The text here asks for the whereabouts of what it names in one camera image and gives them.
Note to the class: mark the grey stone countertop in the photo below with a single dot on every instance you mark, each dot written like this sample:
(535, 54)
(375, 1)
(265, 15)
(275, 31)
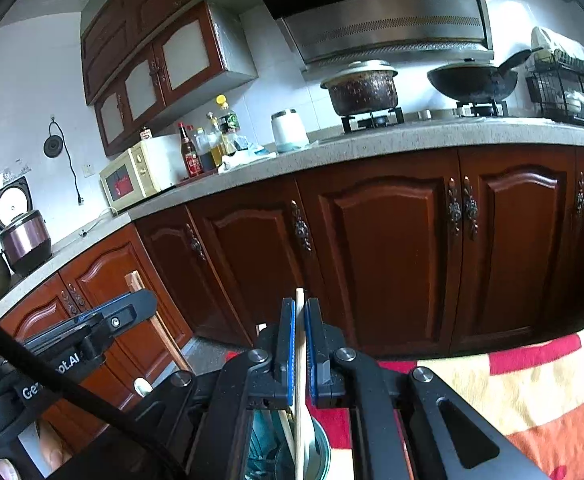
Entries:
(372, 147)

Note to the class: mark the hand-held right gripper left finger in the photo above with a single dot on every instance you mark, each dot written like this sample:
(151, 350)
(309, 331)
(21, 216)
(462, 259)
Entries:
(287, 350)

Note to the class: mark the white floral utensil holder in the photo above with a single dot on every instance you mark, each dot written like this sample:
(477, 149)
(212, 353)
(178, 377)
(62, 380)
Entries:
(322, 450)

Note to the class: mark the wall socket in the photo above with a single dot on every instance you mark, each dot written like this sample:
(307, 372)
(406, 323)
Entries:
(88, 169)

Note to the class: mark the dark cooking pot with lid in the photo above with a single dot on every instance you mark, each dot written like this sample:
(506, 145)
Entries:
(362, 90)

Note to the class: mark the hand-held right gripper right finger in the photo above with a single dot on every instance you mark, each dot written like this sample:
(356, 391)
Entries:
(312, 350)

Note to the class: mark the gas stove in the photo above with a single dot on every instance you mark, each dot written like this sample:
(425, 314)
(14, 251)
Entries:
(372, 120)

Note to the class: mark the black round wall fixture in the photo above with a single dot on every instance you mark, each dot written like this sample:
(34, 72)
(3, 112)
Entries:
(51, 146)

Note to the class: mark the small jar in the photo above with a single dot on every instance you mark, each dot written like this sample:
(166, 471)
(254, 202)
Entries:
(145, 134)

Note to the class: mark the white canister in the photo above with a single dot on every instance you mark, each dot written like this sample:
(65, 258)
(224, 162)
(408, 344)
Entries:
(289, 132)

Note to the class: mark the clear oil bottle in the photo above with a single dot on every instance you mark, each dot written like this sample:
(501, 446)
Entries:
(215, 147)

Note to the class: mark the dark sauce bottle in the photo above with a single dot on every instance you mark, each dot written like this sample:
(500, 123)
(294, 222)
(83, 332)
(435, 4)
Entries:
(204, 157)

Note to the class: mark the steel range hood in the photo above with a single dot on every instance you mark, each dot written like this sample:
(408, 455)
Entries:
(372, 20)

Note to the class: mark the person's left hand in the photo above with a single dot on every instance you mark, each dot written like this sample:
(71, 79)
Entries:
(54, 450)

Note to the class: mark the oil bottle with yellow cap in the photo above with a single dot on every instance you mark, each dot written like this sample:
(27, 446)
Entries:
(227, 130)

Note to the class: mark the wooden wall cabinet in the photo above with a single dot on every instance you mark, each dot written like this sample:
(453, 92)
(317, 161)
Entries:
(181, 55)

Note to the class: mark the wooden base cabinets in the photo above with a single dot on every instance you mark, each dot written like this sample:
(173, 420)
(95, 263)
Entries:
(397, 260)

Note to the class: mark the black wok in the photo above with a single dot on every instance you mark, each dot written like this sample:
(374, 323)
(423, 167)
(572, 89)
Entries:
(472, 85)

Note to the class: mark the checkered printed blanket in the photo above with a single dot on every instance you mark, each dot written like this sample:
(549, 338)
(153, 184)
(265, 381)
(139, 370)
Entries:
(522, 400)

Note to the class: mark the sauce bottle with red label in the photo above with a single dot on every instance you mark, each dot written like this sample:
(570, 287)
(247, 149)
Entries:
(190, 157)

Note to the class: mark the purple rice cooker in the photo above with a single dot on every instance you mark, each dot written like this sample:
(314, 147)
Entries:
(24, 240)

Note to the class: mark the cream microwave oven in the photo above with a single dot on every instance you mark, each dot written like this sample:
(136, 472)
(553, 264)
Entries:
(131, 180)

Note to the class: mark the white cloth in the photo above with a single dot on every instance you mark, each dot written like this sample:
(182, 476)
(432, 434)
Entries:
(244, 161)

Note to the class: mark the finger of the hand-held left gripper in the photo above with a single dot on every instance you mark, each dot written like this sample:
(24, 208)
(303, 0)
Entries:
(121, 317)

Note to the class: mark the black dish rack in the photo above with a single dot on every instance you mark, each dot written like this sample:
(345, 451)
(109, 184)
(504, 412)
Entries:
(567, 95)

